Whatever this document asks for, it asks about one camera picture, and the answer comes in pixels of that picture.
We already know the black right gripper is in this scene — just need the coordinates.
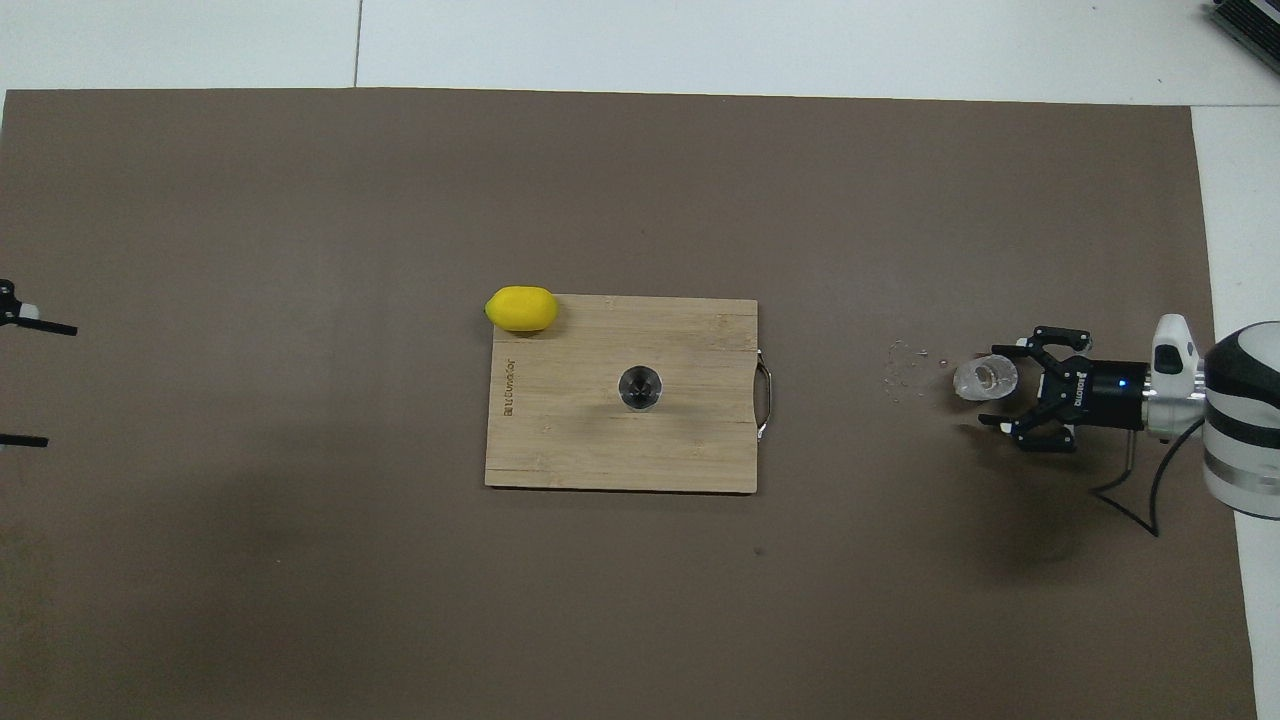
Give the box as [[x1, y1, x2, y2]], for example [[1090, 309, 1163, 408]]
[[979, 325, 1151, 454]]

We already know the small clear glass cup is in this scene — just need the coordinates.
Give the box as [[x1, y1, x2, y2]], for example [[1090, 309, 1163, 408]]
[[952, 353, 1019, 403]]

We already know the steel double jigger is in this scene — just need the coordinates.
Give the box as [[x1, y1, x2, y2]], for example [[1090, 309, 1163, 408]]
[[617, 365, 664, 412]]

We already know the brown table mat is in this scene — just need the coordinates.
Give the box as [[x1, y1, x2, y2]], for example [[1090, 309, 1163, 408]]
[[0, 88, 1259, 720]]

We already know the grey ribbed device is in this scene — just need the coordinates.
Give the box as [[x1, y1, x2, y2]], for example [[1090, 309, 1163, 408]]
[[1205, 0, 1280, 46]]

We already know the bamboo cutting board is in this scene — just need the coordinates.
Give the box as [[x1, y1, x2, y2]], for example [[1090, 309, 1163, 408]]
[[485, 294, 773, 495]]

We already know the yellow lemon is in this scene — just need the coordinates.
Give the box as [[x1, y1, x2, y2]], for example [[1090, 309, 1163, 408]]
[[485, 286, 559, 333]]

